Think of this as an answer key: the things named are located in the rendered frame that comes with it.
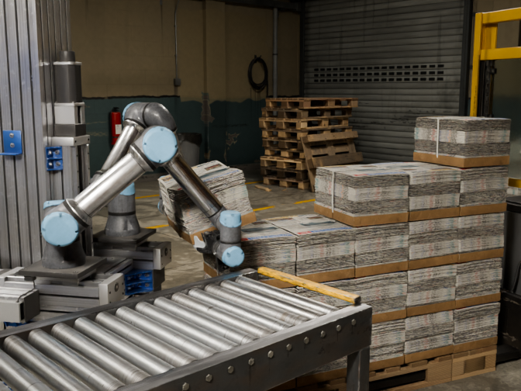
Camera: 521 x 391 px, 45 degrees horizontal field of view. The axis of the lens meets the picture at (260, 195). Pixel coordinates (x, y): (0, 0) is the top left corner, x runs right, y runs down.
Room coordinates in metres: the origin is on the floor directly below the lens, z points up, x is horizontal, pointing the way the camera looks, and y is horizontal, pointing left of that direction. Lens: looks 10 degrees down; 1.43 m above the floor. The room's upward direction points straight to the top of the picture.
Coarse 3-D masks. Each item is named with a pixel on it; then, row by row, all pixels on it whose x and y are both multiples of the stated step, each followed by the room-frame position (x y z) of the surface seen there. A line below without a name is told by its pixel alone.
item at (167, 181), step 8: (192, 168) 2.78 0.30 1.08; (200, 168) 2.76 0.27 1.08; (208, 168) 2.74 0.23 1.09; (216, 168) 2.71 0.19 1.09; (168, 176) 2.74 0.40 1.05; (160, 184) 2.72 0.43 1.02; (168, 184) 2.64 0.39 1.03; (168, 200) 2.65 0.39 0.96; (168, 208) 2.68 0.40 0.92; (168, 216) 2.77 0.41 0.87; (176, 224) 2.65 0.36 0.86
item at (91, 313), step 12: (216, 276) 2.07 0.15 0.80; (228, 276) 2.07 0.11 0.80; (252, 276) 2.12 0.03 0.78; (180, 288) 1.94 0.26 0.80; (192, 288) 1.95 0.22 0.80; (204, 288) 1.98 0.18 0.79; (120, 300) 1.82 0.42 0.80; (132, 300) 1.82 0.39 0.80; (144, 300) 1.82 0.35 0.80; (84, 312) 1.72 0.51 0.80; (96, 312) 1.72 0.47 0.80; (108, 312) 1.74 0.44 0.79; (24, 324) 1.62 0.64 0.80; (36, 324) 1.62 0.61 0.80; (48, 324) 1.62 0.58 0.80; (72, 324) 1.67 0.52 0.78; (0, 336) 1.54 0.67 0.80; (24, 336) 1.58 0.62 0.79; (0, 348) 1.53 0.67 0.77
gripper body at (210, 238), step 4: (204, 232) 2.38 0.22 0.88; (208, 232) 2.36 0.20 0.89; (212, 232) 2.34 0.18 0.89; (216, 232) 2.34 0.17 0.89; (204, 236) 2.34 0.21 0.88; (208, 236) 2.34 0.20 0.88; (212, 236) 2.34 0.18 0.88; (216, 236) 2.29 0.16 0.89; (204, 240) 2.37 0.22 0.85; (208, 240) 2.33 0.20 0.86; (212, 240) 2.31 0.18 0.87; (216, 240) 2.28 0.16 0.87; (208, 244) 2.33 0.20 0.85; (212, 244) 2.28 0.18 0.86; (208, 248) 2.34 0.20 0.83; (212, 248) 2.27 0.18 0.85; (208, 252) 2.34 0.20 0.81; (212, 252) 2.29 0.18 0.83
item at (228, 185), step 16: (208, 176) 2.60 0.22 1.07; (224, 176) 2.50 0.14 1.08; (240, 176) 2.52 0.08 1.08; (176, 192) 2.46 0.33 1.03; (224, 192) 2.50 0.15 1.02; (240, 192) 2.52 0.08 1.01; (176, 208) 2.53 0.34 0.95; (192, 208) 2.45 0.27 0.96; (240, 208) 2.52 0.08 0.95; (192, 224) 2.44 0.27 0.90; (208, 224) 2.47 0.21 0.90
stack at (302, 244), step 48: (288, 240) 2.55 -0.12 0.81; (336, 240) 2.65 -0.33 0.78; (384, 240) 2.76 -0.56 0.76; (432, 240) 2.87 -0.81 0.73; (288, 288) 2.57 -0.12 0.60; (336, 288) 2.65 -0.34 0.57; (384, 288) 2.75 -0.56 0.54; (432, 288) 2.88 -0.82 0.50; (384, 336) 2.76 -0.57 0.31; (432, 336) 2.88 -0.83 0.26; (336, 384) 2.66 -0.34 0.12; (432, 384) 2.88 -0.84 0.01
